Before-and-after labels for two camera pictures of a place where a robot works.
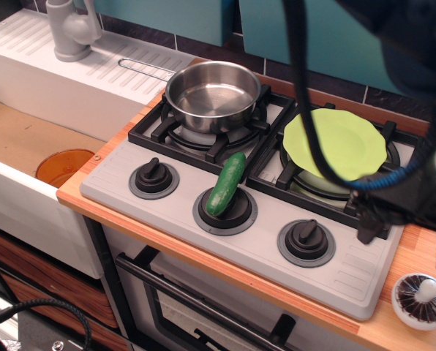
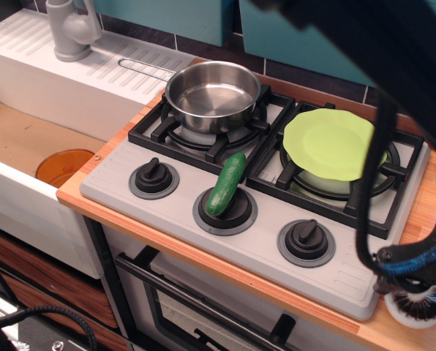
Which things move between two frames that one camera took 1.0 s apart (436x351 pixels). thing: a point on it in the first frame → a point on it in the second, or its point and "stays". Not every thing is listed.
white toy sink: x=36 y=104 stays
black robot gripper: x=420 y=197 → x=415 y=267
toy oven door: x=172 y=303 stays
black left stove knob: x=153 y=180 stays
